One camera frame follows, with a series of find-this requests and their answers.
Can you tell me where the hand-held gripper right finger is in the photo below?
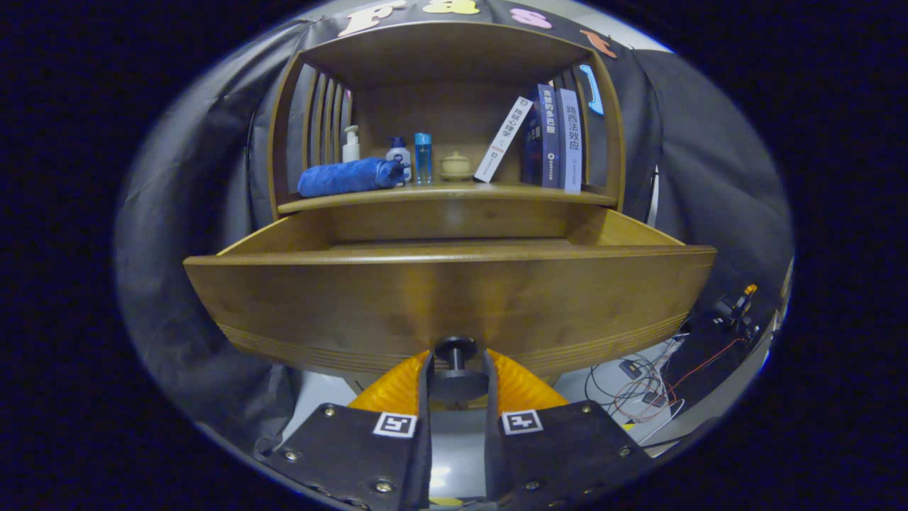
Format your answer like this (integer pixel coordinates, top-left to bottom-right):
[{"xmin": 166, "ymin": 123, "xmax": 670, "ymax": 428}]
[{"xmin": 483, "ymin": 348, "xmax": 655, "ymax": 510}]

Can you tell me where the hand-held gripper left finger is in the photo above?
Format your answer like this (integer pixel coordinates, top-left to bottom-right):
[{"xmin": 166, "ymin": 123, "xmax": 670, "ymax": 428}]
[{"xmin": 257, "ymin": 349, "xmax": 434, "ymax": 511}]

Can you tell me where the wooden drawer with black knob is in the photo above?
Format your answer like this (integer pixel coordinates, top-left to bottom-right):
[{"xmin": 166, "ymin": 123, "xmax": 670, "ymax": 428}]
[{"xmin": 183, "ymin": 206, "xmax": 717, "ymax": 411}]

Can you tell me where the wooden countertop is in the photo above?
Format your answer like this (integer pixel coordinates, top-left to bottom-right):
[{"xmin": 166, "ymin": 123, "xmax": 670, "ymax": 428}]
[{"xmin": 278, "ymin": 181, "xmax": 618, "ymax": 214}]

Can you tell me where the wooden cabinet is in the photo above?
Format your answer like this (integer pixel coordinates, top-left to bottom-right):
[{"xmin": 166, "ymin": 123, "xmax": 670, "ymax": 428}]
[{"xmin": 266, "ymin": 20, "xmax": 629, "ymax": 221}]

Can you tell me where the folded blue towel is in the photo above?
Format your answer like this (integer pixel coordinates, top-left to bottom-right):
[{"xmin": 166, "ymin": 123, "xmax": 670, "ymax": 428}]
[{"xmin": 297, "ymin": 157, "xmax": 406, "ymax": 199}]

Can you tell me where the beige lidded teacup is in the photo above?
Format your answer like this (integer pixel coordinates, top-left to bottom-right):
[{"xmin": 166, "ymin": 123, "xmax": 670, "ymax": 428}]
[{"xmin": 439, "ymin": 150, "xmax": 474, "ymax": 182}]

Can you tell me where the clear blue bottle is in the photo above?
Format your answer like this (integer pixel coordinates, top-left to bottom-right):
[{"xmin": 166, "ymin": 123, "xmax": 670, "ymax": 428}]
[{"xmin": 414, "ymin": 133, "xmax": 433, "ymax": 185}]

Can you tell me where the white bottle with blue cap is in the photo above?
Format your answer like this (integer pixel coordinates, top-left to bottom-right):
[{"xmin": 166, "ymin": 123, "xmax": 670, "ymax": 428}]
[{"xmin": 386, "ymin": 136, "xmax": 413, "ymax": 184}]

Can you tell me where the white book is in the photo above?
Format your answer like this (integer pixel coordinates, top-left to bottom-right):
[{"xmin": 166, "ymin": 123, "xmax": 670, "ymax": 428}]
[{"xmin": 474, "ymin": 97, "xmax": 534, "ymax": 184}]

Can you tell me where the pale lavender book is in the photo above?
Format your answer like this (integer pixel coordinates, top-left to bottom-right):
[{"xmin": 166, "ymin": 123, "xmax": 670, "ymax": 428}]
[{"xmin": 555, "ymin": 88, "xmax": 584, "ymax": 194}]

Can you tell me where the dark blue book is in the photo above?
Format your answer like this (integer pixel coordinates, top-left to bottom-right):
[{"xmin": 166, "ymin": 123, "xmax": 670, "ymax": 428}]
[{"xmin": 522, "ymin": 84, "xmax": 563, "ymax": 189}]

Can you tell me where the black backdrop cloth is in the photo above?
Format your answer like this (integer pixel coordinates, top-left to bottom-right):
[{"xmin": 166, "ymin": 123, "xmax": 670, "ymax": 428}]
[{"xmin": 113, "ymin": 0, "xmax": 794, "ymax": 441}]

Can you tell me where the thin red cable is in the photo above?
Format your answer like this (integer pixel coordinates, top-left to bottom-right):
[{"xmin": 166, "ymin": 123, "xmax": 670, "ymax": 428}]
[{"xmin": 614, "ymin": 337, "xmax": 746, "ymax": 419}]

